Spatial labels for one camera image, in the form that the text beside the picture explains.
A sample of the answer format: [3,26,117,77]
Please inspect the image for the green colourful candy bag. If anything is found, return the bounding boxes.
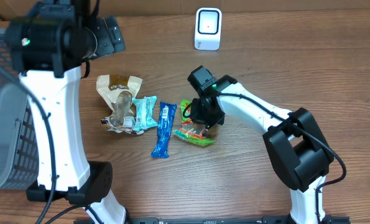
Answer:
[172,100,215,147]

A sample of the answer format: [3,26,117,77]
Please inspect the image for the blue cookie packet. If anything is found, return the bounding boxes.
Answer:
[151,101,177,159]

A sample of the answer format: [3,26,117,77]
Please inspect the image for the beige clear pastry bag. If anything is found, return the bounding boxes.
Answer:
[96,75,144,135]

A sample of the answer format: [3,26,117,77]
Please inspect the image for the mint green snack packet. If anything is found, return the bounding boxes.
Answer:
[132,96,158,131]

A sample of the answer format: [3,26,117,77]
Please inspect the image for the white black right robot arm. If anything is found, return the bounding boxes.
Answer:
[187,66,350,223]

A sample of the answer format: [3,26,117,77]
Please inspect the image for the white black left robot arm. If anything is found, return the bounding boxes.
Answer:
[5,1,129,224]

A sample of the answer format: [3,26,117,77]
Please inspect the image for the white barcode scanner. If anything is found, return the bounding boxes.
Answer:
[194,7,222,51]

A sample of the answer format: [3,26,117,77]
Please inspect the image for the grey plastic mesh basket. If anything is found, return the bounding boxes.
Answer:
[0,29,39,190]

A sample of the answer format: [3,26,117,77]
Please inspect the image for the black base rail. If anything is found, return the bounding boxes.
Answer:
[130,214,351,224]

